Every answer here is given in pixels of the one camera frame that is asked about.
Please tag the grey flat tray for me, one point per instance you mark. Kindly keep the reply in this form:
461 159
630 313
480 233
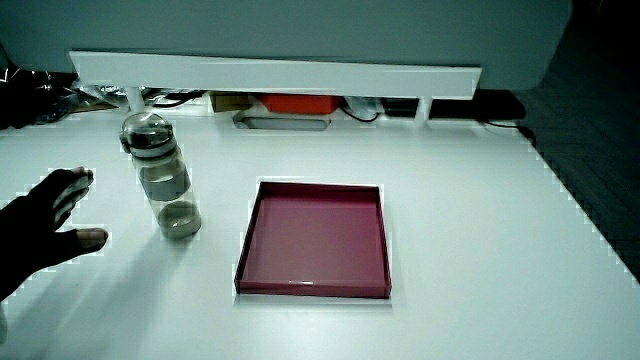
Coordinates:
281 123

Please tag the black crinkled plastic bag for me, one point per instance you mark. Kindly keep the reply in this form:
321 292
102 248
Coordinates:
30 97

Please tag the orange box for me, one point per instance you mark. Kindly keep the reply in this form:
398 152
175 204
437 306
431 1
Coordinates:
300 103

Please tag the brown cardboard box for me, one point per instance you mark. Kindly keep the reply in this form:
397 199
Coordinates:
229 101

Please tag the person's left hand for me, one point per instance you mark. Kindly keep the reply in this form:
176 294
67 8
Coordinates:
27 227

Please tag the white raised shelf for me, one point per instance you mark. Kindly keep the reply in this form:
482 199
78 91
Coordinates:
280 75

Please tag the shallow maroon tray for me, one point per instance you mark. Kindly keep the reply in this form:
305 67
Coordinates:
317 235

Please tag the clear plastic bottle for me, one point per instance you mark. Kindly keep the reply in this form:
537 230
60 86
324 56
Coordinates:
161 177

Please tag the clear plastic wrap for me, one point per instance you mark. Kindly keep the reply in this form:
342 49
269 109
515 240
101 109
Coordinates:
362 106

